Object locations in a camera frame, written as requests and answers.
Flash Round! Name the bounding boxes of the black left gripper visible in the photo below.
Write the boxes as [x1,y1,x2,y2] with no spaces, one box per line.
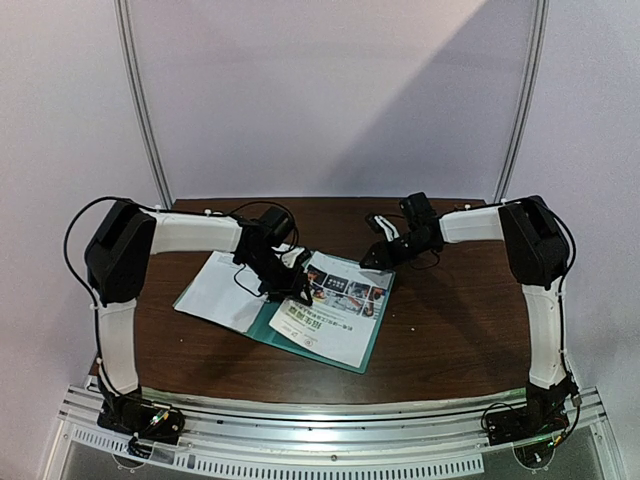
[241,249,313,307]

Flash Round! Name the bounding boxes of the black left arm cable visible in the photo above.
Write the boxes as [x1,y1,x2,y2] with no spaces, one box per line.
[62,195,300,311]

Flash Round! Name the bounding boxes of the right aluminium wall post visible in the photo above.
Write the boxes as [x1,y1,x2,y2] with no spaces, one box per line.
[492,0,550,203]

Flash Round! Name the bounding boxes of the left aluminium wall post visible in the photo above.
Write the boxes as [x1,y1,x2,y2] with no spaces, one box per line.
[114,0,174,208]

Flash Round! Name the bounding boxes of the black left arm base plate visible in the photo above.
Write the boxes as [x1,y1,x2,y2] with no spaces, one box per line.
[97,396,186,445]

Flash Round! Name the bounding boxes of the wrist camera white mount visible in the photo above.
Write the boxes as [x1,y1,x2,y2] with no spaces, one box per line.
[281,247,311,269]
[365,213,400,242]

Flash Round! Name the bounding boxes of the white printed text sheets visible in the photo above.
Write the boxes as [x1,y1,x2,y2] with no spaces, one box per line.
[173,252,265,334]

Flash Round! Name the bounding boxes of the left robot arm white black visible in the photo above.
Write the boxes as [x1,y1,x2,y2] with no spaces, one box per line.
[84,198,312,434]

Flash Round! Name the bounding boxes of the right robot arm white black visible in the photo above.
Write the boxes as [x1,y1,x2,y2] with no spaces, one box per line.
[359,192,580,443]

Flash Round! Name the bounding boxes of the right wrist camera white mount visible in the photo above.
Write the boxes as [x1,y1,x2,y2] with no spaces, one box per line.
[365,213,400,242]

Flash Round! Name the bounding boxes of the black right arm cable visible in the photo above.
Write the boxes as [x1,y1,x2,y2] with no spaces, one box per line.
[544,204,584,441]

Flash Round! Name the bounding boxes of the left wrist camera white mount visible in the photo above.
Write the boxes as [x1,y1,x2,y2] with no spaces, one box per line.
[281,247,311,269]

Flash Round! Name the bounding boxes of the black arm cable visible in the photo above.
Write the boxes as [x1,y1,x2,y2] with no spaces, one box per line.
[62,195,300,311]
[544,204,584,441]

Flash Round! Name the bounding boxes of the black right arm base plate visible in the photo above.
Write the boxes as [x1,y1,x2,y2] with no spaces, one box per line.
[480,402,581,449]

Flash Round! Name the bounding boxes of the aluminium front rail frame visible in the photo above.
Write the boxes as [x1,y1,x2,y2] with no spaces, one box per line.
[45,380,626,479]

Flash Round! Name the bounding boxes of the colourful printed brochure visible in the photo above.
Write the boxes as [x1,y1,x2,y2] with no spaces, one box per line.
[268,251,394,369]

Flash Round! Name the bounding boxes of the aluminium wall post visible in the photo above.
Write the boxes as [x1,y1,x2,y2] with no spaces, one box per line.
[114,0,174,208]
[492,0,550,203]

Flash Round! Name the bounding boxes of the teal file folder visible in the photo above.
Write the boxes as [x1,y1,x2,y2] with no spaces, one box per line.
[247,249,396,375]

